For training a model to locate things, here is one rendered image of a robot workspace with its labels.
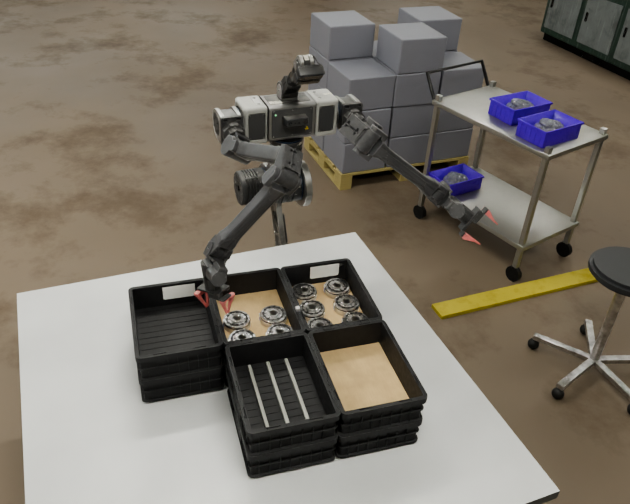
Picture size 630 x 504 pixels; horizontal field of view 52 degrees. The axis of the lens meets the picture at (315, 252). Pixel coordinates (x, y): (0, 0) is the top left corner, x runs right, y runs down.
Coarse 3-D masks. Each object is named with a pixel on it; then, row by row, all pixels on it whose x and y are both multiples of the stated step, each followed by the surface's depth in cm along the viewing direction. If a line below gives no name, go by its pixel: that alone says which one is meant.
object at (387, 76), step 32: (320, 32) 490; (352, 32) 480; (384, 32) 476; (416, 32) 470; (448, 32) 510; (352, 64) 482; (384, 64) 485; (416, 64) 468; (448, 64) 493; (480, 64) 496; (384, 96) 474; (416, 96) 483; (384, 128) 489; (416, 128) 501; (448, 128) 512; (320, 160) 534; (352, 160) 495; (416, 160) 518; (448, 160) 529
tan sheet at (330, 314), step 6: (324, 282) 273; (318, 288) 270; (318, 294) 266; (324, 294) 267; (318, 300) 263; (324, 300) 263; (330, 300) 264; (324, 306) 260; (330, 306) 260; (330, 312) 257; (330, 318) 254; (336, 318) 255
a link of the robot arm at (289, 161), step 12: (228, 144) 233; (240, 144) 230; (252, 144) 224; (228, 156) 234; (240, 156) 230; (252, 156) 222; (264, 156) 215; (276, 156) 208; (288, 156) 205; (300, 156) 208; (288, 168) 205; (300, 168) 207; (276, 180) 203; (288, 180) 204
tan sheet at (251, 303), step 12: (216, 300) 260; (228, 300) 260; (240, 300) 261; (252, 300) 261; (264, 300) 261; (276, 300) 262; (252, 312) 255; (252, 324) 249; (288, 324) 250; (228, 336) 243
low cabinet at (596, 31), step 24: (552, 0) 832; (576, 0) 797; (600, 0) 763; (624, 0) 732; (552, 24) 841; (576, 24) 804; (600, 24) 769; (624, 24) 737; (576, 48) 817; (600, 48) 775; (624, 48) 743; (624, 72) 755
